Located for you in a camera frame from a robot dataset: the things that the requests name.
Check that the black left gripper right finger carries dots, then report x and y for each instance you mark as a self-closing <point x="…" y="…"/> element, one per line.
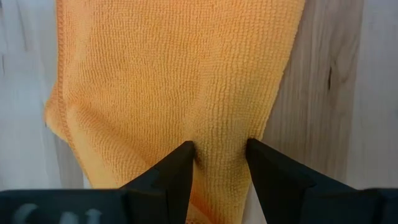
<point x="295" y="199"/>

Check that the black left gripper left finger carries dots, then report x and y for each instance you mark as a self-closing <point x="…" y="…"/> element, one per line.
<point x="155" y="202"/>

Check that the orange microfiber towel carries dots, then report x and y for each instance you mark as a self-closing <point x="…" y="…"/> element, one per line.
<point x="171" y="71"/>

